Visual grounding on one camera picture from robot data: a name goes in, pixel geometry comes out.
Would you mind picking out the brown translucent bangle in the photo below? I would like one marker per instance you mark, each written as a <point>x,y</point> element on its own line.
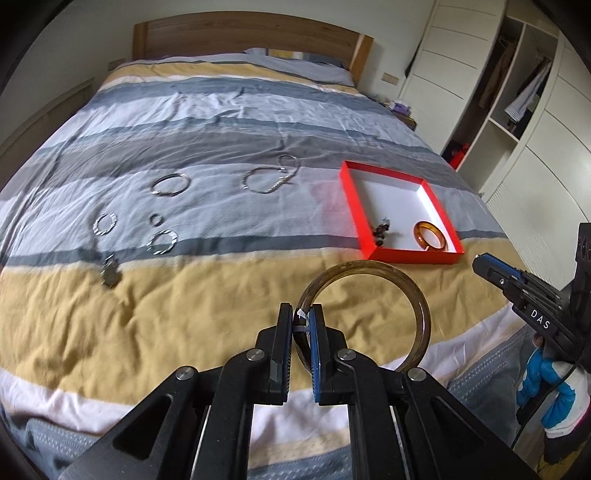
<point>423,318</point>

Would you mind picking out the striped duvet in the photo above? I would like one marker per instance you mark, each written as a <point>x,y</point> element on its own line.
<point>231,115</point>

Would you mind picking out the wooden nightstand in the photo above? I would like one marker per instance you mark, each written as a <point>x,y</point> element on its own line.
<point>408,121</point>

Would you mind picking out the amber bangle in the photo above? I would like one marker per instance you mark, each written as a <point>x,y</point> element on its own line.
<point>418,230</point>

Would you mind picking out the wooden headboard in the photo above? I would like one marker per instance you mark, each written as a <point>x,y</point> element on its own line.
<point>231,37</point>

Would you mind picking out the blue-grey quilted bed sheet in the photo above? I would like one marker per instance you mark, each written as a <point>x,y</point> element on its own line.
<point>51,438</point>

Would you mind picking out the purple tissue box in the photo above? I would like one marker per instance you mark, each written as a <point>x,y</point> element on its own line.
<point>400,108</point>

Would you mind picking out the person's right hand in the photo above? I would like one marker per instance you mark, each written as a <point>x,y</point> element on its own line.
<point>563,397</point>

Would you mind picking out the hanging striped shirt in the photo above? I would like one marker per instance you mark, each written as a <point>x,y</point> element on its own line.
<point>521,99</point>

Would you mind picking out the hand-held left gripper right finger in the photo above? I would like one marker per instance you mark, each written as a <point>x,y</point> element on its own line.
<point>316,344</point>

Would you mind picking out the red object in wardrobe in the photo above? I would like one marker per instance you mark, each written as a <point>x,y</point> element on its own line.
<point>457,157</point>

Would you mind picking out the red shallow box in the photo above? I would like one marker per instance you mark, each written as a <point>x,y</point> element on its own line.
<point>415,256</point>

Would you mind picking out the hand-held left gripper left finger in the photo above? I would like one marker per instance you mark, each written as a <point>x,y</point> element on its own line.
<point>285,344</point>

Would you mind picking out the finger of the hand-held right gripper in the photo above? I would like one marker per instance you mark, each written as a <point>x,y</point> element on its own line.
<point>489,272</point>

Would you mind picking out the beige wall switch plate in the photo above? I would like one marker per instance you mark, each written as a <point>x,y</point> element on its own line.
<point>116,63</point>
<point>390,77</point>

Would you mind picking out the grey pillow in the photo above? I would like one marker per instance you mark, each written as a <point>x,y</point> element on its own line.
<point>318,71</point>

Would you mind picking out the silver textured hoop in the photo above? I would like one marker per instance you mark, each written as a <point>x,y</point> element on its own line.
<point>97,226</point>
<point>150,244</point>

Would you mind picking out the white wardrobe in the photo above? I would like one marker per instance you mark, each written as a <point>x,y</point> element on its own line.
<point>443,60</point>

